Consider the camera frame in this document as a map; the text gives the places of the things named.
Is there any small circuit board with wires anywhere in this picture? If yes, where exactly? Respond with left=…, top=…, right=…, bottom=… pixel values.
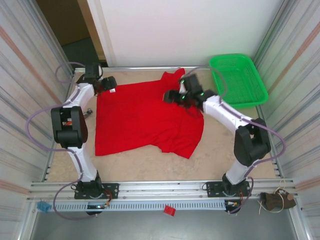
left=224, top=199, right=243, bottom=209
left=86, top=202, right=111, bottom=210

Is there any white slotted cable duct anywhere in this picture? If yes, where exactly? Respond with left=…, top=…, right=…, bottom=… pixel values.
left=47, top=199, right=227, bottom=212

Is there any wide aluminium extrusion rail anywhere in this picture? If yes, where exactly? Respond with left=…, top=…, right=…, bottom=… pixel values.
left=26, top=177, right=300, bottom=201

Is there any green plastic basket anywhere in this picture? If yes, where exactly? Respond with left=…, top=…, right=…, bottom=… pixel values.
left=208, top=53, right=270, bottom=110

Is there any red t-shirt with bear print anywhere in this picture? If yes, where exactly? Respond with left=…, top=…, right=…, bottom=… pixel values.
left=94, top=67, right=205, bottom=160

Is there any thin aluminium edge rail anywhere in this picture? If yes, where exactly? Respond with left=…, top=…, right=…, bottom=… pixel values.
left=42, top=69, right=76, bottom=182
left=256, top=105, right=283, bottom=179
left=74, top=65, right=212, bottom=74

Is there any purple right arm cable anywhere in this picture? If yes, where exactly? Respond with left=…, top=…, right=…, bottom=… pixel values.
left=183, top=63, right=287, bottom=216

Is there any brown pouch with string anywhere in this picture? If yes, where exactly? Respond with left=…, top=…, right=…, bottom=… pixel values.
left=258, top=188, right=297, bottom=213

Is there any tan wooden door jamb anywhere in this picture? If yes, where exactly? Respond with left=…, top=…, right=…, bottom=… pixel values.
left=76, top=0, right=108, bottom=61

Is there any brown wooden board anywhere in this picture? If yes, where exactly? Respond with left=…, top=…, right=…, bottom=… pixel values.
left=36, top=0, right=91, bottom=47

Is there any small red plastic block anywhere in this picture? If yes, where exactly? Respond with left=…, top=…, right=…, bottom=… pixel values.
left=163, top=204, right=177, bottom=217

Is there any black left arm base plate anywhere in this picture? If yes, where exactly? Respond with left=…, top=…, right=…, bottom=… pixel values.
left=74, top=182, right=120, bottom=200

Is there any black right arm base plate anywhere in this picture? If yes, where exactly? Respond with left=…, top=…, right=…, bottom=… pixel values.
left=205, top=181, right=252, bottom=200

